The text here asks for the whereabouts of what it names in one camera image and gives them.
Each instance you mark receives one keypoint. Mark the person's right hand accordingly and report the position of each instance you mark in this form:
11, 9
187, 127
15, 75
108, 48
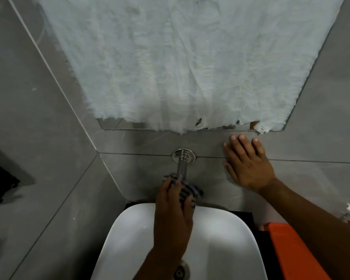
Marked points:
249, 169

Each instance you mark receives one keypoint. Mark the person's right forearm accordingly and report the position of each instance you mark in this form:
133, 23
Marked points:
315, 230

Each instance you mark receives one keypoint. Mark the orange plastic box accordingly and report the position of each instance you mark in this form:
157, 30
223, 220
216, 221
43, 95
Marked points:
294, 253

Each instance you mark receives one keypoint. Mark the person's left thumb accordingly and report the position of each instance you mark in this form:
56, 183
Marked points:
189, 208

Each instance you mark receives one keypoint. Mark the white ceramic sink basin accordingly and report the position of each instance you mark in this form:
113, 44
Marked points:
224, 247

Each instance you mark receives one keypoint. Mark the person's right thumb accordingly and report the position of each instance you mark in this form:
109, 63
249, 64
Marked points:
229, 172

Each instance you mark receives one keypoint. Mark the person's right little finger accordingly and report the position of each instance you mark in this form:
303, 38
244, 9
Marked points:
259, 147

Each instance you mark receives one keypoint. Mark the chrome wall faucet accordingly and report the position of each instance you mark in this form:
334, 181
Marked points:
182, 164

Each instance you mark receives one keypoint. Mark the black metal rack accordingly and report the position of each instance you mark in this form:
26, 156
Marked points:
1, 183

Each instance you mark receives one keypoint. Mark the person's left forearm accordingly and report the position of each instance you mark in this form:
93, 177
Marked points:
160, 266

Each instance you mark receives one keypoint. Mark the wall mirror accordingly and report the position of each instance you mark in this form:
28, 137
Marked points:
61, 67

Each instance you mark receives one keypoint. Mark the person's left hand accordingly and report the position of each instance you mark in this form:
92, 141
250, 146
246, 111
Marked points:
170, 224

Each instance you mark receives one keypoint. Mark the striped grey cleaning cloth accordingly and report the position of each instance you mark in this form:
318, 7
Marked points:
192, 191

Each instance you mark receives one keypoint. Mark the chrome sink drain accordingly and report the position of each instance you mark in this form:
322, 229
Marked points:
181, 271

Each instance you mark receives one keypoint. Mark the person's right middle finger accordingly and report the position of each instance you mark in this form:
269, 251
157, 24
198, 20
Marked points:
236, 145

